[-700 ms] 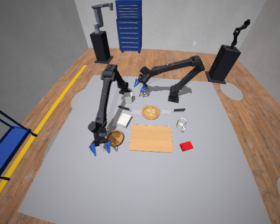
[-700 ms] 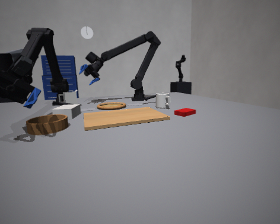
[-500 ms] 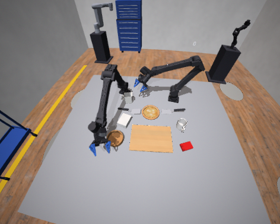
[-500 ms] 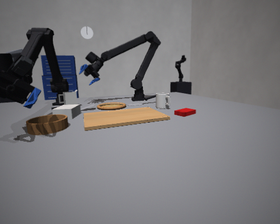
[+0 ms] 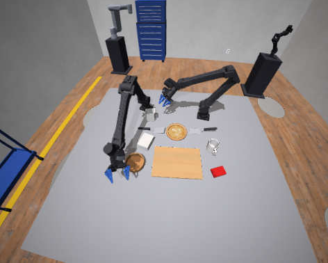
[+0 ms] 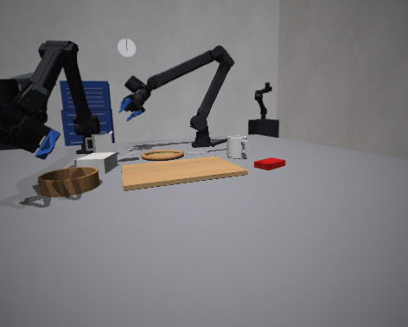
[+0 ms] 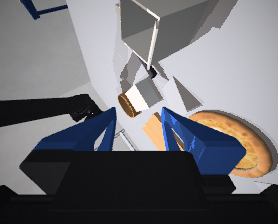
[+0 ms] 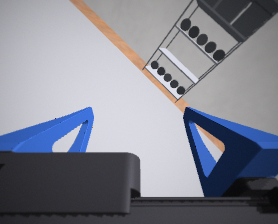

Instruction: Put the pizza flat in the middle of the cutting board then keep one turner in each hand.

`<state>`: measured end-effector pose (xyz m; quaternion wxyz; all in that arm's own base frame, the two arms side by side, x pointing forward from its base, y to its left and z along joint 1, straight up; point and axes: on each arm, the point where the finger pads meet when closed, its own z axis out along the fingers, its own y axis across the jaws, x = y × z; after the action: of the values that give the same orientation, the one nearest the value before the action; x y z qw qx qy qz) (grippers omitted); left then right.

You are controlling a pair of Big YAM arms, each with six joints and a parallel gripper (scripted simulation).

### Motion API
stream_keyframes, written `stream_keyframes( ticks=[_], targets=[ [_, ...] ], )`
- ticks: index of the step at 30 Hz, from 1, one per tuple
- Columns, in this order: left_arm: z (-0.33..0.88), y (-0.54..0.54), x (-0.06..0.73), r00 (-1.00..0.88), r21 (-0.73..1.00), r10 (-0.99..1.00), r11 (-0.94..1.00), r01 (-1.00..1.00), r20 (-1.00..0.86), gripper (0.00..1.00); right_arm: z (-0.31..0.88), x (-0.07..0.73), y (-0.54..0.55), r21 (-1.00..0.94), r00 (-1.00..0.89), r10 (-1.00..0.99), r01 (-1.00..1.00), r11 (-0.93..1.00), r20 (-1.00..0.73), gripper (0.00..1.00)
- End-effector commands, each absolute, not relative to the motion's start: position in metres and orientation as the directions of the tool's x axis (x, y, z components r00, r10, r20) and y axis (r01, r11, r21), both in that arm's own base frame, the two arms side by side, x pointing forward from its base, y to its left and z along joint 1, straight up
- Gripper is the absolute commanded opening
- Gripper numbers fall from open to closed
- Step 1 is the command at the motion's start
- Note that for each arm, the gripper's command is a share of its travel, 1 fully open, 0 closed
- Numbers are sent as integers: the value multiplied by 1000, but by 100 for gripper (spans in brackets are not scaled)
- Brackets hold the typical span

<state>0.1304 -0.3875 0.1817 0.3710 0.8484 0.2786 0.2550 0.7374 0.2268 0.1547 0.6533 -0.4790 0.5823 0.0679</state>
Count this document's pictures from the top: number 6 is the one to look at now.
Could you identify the light wood cutting board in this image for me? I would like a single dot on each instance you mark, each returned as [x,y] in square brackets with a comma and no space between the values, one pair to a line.
[149,175]

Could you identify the pizza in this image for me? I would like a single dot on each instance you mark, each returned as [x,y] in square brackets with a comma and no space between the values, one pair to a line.
[162,155]

